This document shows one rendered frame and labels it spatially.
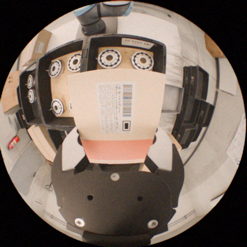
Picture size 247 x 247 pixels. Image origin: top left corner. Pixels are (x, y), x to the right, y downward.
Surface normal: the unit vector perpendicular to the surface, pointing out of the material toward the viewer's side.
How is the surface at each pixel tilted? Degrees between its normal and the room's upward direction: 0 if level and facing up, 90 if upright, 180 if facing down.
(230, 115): 90
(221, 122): 90
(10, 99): 79
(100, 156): 0
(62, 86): 0
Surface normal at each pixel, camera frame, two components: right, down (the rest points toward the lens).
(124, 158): 0.04, 0.48
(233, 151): -1.00, 0.01
